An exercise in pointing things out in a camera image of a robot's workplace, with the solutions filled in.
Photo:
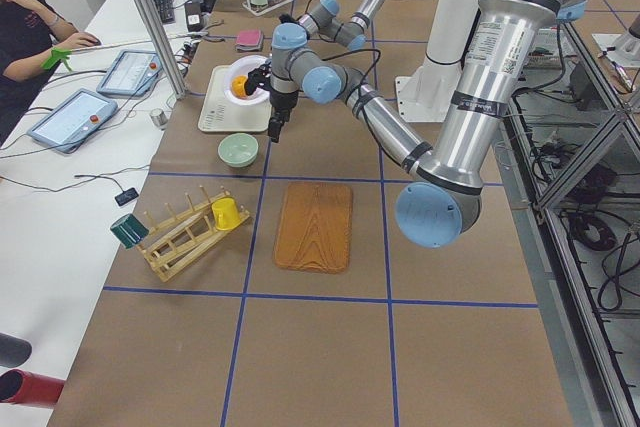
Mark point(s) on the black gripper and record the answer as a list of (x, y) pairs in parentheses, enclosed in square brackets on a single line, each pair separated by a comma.
[(286, 18), (282, 103)]

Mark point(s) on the white round plate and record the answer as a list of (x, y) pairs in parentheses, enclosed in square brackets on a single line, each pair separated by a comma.
[(243, 67)]

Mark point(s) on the orange fruit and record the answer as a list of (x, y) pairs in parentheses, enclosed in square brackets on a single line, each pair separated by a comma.
[(238, 86)]

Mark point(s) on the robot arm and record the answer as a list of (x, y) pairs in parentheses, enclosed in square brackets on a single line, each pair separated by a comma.
[(323, 20), (444, 199)]

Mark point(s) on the cream plastic tray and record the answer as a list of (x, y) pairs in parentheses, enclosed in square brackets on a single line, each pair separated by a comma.
[(220, 114)]

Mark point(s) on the brown wooden tray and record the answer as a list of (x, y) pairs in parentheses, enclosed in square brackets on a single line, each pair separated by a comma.
[(314, 232)]

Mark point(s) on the pink folded cloth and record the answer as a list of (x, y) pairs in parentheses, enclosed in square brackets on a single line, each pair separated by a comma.
[(250, 40)]

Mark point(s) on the green ceramic bowl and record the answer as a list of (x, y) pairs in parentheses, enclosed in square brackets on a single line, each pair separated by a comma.
[(238, 150)]

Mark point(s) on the small metal cylinder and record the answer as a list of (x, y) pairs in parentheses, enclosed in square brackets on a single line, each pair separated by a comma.
[(158, 118)]

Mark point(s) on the yellow mug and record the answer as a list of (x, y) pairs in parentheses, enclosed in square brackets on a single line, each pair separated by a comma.
[(226, 214)]

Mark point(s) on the far blue tablet pendant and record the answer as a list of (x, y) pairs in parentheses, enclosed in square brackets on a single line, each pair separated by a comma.
[(132, 74)]

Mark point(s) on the blue tablet pendant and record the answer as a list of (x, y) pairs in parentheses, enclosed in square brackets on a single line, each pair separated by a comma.
[(132, 74), (71, 123)]

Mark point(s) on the wooden peg drying rack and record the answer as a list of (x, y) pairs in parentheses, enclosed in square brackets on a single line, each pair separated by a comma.
[(185, 236)]

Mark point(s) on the small black device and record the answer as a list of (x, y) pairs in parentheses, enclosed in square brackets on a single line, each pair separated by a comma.
[(126, 196)]

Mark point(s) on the near blue tablet pendant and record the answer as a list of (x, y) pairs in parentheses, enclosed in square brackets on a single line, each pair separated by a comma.
[(71, 123)]

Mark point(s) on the dark green mug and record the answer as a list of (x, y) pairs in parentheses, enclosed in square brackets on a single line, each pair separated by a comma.
[(129, 230)]

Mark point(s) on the seated person in black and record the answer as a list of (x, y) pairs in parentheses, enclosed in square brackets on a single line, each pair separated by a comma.
[(30, 29)]

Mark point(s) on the red cylinder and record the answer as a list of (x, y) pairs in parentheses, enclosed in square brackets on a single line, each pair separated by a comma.
[(25, 388)]

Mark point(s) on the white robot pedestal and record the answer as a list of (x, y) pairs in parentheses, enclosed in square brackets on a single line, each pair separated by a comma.
[(425, 95)]

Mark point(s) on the aluminium frame post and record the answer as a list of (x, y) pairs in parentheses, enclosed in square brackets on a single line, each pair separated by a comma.
[(156, 31)]

